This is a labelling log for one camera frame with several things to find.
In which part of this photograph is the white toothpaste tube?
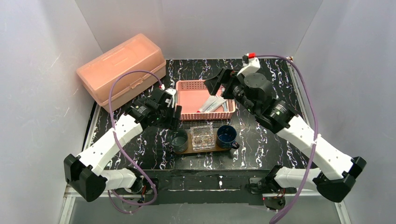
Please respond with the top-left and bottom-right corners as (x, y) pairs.
(203, 97), (226, 112)
(197, 96), (218, 113)

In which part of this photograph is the oval wooden tray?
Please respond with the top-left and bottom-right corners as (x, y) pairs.
(172, 142), (230, 154)

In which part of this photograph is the grey toothbrush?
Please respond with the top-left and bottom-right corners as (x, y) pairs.
(222, 100), (229, 112)

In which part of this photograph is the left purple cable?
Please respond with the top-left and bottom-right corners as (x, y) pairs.
(107, 70), (164, 215)

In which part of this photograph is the pink perforated plastic basket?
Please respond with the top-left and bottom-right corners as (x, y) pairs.
(176, 80), (236, 121)

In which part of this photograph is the dark blue mug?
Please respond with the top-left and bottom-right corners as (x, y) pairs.
(216, 125), (240, 149)

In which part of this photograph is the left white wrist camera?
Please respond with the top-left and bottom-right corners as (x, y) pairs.
(160, 84), (177, 108)

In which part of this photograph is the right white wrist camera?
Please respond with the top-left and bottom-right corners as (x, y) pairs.
(236, 53), (261, 77)

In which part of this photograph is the aluminium frame rail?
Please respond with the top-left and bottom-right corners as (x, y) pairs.
(286, 56), (351, 224)

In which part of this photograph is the pink plastic storage box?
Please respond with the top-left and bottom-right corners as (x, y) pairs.
(77, 34), (166, 112)

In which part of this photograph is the clear acrylic holder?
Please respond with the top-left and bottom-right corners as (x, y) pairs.
(191, 125), (215, 150)

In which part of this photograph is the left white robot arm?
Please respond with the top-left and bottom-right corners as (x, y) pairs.
(64, 88), (182, 202)

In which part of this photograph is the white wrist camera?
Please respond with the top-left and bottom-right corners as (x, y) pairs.
(160, 84), (177, 108)
(236, 53), (261, 77)

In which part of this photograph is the dark green mug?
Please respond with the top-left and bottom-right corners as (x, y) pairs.
(168, 128), (188, 153)

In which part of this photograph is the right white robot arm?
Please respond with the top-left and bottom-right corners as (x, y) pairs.
(204, 68), (367, 203)

